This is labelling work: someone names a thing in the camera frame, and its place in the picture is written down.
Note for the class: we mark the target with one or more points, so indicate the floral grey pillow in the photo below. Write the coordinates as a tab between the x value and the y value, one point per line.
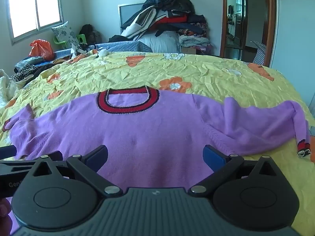
65	33

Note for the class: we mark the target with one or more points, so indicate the checkered cloth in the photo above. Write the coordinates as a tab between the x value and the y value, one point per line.
259	54

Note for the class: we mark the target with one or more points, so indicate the yellow floral bed sheet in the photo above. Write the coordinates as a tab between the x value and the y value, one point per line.
196	73

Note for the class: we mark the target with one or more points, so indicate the wooden door frame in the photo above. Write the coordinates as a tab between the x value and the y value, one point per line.
224	17

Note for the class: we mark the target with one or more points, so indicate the person's left hand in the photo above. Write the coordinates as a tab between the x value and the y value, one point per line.
3	209

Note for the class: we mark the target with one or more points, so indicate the orange plastic bag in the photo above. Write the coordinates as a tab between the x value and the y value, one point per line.
40	50

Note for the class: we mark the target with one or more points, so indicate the green plastic chair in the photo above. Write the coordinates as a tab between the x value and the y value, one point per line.
81	38
58	43

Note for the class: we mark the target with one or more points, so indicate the purple sweater with red collar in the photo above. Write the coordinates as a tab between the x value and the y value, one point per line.
152	132

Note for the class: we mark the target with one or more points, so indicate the grey flat board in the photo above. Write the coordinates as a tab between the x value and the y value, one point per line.
128	14

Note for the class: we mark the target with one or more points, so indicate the window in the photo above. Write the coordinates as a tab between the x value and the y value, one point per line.
22	9

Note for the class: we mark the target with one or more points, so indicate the pile of clothes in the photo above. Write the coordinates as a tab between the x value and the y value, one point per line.
167	9

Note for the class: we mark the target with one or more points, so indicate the white round plush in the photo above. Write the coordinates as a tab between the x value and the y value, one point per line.
103	53

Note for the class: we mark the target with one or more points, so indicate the blue quilt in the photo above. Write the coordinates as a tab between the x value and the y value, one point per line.
128	46

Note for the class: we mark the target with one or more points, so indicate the black bag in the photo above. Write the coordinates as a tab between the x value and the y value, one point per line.
89	33

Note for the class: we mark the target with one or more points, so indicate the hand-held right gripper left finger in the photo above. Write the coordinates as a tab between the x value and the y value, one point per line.
98	157

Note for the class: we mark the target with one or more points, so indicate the white knit cloth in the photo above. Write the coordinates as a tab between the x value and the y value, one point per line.
5	88

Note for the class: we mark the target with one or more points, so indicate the blue clothes heap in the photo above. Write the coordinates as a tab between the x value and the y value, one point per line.
32	60

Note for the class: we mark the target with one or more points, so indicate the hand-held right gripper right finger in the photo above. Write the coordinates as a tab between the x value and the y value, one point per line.
212	157

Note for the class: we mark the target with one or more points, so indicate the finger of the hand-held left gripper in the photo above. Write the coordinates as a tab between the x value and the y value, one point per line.
14	166
7	152

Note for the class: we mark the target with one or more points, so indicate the black white zigzag cloth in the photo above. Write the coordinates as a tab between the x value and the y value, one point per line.
24	70

